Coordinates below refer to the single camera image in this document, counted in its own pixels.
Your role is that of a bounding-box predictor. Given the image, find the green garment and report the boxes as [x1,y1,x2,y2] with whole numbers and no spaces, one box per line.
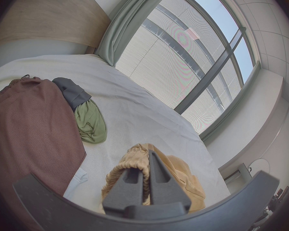
[74,99,108,144]

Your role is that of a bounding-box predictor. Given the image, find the brown garment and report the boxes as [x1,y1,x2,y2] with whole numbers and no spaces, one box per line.
[0,77,87,226]

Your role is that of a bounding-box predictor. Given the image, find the white garment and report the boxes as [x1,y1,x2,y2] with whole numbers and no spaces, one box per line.
[63,167,89,199]

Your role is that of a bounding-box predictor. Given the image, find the window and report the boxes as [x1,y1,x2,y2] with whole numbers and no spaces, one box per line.
[113,0,260,141]

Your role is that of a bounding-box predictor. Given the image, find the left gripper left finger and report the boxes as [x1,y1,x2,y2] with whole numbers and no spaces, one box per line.
[102,167,145,216]

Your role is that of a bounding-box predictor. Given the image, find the bed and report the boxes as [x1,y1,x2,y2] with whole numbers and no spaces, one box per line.
[0,0,232,214]

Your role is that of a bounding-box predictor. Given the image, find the tan shorts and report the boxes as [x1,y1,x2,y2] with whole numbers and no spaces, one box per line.
[99,143,206,214]

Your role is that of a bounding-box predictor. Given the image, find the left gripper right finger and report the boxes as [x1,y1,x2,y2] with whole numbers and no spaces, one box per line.
[148,150,192,215]

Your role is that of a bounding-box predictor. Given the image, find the grey small table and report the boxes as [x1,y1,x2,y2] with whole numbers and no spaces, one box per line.
[224,163,253,183]

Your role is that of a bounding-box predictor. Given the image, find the grey-green curtain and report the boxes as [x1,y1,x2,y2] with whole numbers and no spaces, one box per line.
[95,0,181,67]

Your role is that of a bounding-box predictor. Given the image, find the dark grey garment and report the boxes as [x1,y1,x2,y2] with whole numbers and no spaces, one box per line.
[52,77,92,112]

